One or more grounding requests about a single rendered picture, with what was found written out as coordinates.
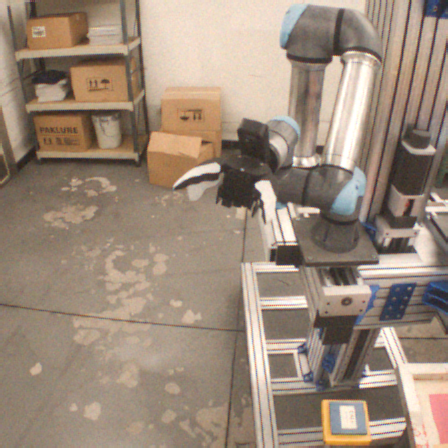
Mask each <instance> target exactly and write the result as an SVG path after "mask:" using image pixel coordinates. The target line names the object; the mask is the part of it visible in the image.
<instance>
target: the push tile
mask: <svg viewBox="0 0 448 448"><path fill-rule="evenodd" d="M328 404H329V410H330V413H329V417H330V423H331V426H330V430H331V434H332V435H333V434H337V435H344V434H347V435H354V434H356V435H363V434H364V435H367V434H368V432H367V429H366V428H367V425H366V422H365V419H366V417H365V414H364V410H365V409H364V406H363V403H362V402H344V401H340V402H333V401H329V402H328Z"/></svg>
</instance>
